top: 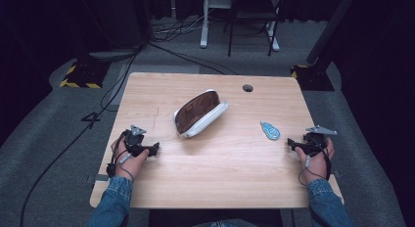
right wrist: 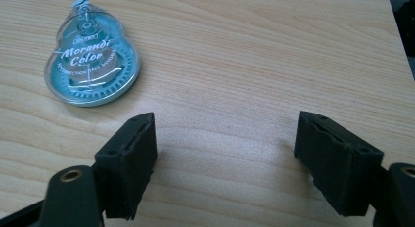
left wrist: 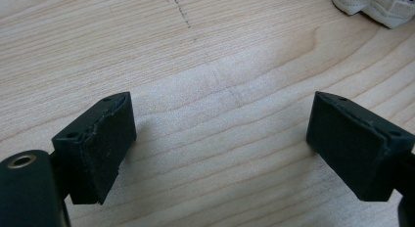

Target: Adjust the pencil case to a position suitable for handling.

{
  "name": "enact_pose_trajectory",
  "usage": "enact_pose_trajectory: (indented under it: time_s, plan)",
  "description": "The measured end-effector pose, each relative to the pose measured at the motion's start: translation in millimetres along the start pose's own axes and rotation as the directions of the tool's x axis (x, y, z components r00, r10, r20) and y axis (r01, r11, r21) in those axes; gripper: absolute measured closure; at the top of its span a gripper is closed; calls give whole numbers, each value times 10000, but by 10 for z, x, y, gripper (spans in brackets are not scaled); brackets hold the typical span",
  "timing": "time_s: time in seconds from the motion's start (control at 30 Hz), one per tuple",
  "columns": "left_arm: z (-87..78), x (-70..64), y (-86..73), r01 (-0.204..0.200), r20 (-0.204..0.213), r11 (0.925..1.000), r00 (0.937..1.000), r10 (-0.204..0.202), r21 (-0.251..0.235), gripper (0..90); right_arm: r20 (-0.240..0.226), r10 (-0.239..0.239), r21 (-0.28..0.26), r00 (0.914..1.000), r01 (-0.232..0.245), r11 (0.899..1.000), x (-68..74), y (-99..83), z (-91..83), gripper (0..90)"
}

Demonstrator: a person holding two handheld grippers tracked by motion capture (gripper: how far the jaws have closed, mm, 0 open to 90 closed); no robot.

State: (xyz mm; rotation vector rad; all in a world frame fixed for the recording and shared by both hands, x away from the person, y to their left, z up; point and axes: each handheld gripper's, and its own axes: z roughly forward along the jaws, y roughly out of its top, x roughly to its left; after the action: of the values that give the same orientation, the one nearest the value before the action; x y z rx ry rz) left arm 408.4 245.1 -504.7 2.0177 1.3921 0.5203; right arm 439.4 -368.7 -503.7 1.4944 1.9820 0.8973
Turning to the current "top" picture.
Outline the white desk frame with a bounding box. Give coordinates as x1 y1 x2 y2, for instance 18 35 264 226
199 0 281 53

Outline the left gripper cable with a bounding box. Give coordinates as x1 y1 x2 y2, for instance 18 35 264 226
105 130 135 184

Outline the wooden table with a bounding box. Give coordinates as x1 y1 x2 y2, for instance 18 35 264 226
19 40 241 227

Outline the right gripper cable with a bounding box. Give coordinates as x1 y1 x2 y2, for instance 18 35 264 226
298 145 333 187

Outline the person's right hand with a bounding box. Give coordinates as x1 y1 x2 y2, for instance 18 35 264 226
294 137 336 185

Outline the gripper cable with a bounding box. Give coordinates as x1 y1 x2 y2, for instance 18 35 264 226
105 130 135 184
298 145 333 187

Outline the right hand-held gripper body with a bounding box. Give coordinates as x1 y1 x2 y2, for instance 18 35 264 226
295 124 338 158

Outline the white pencil case brown lining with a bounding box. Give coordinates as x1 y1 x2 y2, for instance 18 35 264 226
172 88 230 139

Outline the blue patterned eraser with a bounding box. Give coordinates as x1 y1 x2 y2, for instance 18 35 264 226
259 120 281 141

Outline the bundle of floor cables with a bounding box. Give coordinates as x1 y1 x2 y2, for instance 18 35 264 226
151 15 209 43

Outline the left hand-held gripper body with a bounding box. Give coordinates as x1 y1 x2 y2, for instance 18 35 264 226
121 124 155 158

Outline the person's left hand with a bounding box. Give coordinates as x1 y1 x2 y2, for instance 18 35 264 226
111 136 151 181

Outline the person's denim lap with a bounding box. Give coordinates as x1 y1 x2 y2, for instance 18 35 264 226
192 218 258 227

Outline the black chair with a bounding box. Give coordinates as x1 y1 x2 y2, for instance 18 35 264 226
223 0 285 58

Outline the black yellow striped stand base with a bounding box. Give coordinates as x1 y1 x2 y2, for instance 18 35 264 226
59 59 111 90

